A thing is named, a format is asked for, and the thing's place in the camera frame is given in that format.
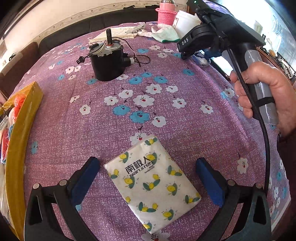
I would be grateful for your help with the white plastic jar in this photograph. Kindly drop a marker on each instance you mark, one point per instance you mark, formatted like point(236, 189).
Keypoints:
point(184, 22)

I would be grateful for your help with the black sofa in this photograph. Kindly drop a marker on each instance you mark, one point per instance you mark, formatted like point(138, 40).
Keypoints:
point(95, 23)

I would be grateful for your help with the white paper booklet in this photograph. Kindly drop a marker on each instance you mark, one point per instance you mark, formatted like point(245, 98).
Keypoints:
point(119, 32)

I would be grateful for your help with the red plastic bag ball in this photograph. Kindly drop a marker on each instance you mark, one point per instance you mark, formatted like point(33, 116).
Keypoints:
point(18, 102)

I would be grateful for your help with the lemon print tissue pack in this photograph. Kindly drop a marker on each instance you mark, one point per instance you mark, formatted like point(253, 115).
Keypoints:
point(152, 184)

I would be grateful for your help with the bare right hand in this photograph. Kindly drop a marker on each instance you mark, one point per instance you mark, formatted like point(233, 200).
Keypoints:
point(282, 92)

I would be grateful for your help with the yellow edged cardboard tray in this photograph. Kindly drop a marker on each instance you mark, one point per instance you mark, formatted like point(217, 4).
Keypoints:
point(12, 189)

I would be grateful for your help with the white work glove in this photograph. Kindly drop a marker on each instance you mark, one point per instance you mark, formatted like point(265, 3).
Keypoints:
point(164, 34)

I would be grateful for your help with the black electric motor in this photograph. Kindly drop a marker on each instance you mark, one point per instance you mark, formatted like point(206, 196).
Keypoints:
point(108, 60)

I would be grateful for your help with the blue white tissue bag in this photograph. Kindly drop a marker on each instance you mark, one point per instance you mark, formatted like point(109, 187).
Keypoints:
point(200, 59)

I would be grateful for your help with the black smartphone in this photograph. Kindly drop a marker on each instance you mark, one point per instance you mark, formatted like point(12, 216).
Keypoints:
point(223, 64)

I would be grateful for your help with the pink thermos bottle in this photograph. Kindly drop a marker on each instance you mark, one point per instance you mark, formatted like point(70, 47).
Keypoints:
point(166, 12)

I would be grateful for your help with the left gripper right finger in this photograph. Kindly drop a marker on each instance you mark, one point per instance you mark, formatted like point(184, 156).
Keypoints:
point(253, 222)

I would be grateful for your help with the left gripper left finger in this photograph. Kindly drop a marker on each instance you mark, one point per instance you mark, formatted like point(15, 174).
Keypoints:
point(41, 222)

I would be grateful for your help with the purple floral tablecloth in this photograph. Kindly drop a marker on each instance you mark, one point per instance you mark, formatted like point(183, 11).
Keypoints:
point(192, 110)

